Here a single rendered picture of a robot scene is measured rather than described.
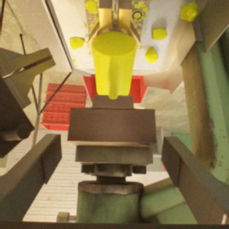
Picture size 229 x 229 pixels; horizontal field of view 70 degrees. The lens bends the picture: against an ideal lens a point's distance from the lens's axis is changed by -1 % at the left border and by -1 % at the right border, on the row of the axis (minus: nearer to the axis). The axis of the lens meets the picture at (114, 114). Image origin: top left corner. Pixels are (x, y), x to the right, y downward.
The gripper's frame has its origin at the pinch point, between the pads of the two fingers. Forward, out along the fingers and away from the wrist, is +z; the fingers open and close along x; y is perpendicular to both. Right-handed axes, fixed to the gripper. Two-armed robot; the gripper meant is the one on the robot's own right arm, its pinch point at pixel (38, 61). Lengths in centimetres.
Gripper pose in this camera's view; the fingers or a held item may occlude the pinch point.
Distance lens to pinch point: 27.9
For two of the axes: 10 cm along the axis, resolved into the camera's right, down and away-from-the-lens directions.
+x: -3.0, -8.4, -4.6
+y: 9.1, -1.1, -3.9
